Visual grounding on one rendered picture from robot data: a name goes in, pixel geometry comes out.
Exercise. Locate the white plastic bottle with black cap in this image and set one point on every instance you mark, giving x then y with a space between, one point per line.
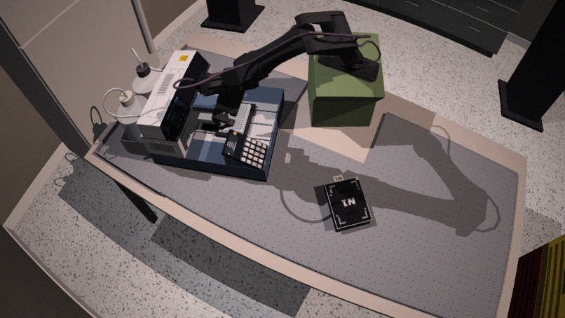
145 81

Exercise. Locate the white flexible hose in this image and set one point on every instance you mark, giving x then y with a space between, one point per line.
141 61

